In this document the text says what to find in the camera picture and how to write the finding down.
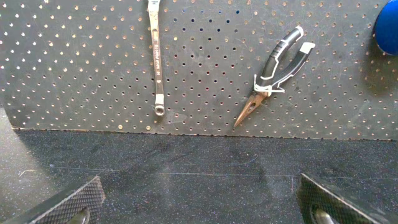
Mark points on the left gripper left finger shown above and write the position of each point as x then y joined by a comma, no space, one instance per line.
81,202

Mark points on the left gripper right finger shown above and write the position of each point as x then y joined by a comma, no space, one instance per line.
323,202

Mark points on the black and white pliers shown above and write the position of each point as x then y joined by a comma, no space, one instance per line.
273,68

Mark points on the wrench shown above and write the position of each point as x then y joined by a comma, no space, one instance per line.
157,62

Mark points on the roll of blue tape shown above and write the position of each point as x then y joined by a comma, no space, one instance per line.
388,28

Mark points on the black pegboard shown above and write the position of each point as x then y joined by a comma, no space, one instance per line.
77,77

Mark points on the metal loop hook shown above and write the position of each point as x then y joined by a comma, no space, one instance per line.
273,91

